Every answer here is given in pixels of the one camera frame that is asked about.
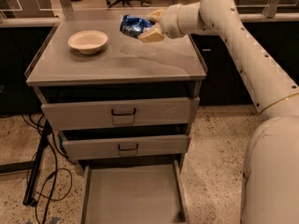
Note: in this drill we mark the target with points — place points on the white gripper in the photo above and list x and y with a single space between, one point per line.
168 21

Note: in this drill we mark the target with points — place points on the blue crushed pepsi can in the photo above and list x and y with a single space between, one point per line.
134 26

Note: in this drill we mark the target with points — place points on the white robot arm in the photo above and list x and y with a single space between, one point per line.
270 183

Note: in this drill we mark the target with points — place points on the grey drawer cabinet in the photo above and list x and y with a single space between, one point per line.
124 69

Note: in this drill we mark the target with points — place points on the grey top drawer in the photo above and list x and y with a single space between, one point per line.
123 113

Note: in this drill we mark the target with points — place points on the grey drawer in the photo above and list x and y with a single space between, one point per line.
126 147
123 113
146 192

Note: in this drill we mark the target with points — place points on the grey middle drawer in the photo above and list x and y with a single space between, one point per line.
126 147

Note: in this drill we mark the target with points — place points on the grey bottom drawer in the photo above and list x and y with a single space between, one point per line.
146 192

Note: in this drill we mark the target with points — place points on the white paper bowl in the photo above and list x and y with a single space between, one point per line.
87 42

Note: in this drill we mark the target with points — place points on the black metal floor bar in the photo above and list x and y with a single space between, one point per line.
43 142

